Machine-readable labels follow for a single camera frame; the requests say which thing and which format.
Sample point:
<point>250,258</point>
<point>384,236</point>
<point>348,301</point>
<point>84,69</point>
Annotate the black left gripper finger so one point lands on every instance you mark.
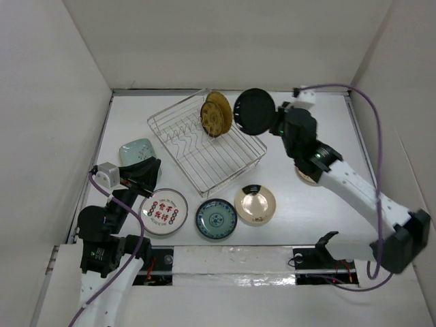
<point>137,170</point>
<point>146,176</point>

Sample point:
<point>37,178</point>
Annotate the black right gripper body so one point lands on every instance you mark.
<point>289,151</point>

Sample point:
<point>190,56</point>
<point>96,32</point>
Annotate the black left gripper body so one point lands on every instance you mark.
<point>127,193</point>

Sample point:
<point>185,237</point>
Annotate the black plate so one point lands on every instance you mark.
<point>254,111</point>

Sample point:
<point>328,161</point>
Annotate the cream plate with drawings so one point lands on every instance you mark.
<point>305,177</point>

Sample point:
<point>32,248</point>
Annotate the yellow woven pattern plate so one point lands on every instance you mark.
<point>225,107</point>

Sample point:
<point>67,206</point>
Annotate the brown yellow patterned plate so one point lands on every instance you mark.
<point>212,119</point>

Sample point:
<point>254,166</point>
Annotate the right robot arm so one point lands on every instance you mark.
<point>255,173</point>

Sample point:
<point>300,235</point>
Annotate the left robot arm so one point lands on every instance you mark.
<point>114,247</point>

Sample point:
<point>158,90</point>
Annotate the pale green rectangular dish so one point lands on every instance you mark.
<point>136,151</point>

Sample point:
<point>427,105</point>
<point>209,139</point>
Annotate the white plate red characters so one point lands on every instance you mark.
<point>164,212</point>

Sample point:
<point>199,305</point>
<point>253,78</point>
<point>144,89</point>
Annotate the blue green patterned bowl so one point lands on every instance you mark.
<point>216,219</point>

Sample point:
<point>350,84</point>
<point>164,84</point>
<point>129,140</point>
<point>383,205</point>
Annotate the cream bowl black rim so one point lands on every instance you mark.
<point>255,204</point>

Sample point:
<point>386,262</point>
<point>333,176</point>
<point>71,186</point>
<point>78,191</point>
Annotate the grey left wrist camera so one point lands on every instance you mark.
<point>108,175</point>

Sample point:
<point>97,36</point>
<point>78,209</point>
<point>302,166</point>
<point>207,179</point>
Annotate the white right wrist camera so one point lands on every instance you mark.
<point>305,99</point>

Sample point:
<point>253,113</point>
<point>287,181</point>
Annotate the wire dish rack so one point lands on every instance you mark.
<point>208,163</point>

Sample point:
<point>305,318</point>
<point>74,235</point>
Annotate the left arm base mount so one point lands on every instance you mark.
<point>157,271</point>

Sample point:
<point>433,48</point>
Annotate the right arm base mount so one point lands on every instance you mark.
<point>310,270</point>

